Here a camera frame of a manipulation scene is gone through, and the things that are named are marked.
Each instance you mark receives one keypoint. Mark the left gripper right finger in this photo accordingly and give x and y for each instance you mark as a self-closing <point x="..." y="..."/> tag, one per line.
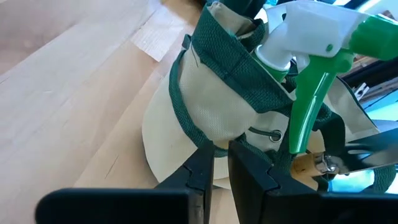
<point x="280" y="205"/>

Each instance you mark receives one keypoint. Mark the silver beam bracket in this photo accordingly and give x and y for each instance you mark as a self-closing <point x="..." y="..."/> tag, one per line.
<point x="362" y="91"/>

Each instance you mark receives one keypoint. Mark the black table frame extrusion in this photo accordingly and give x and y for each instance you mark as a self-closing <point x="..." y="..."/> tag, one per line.
<point x="373" y="74"/>

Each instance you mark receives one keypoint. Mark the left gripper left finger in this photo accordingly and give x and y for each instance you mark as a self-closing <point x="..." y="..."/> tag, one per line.
<point x="124" y="205"/>

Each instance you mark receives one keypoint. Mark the cream canvas gardening bag green trim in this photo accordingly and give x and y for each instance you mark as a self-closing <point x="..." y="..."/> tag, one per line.
<point x="217" y="105"/>

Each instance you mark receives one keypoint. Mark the green plastic spray bottle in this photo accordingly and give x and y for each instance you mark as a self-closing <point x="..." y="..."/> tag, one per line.
<point x="311" y="31"/>

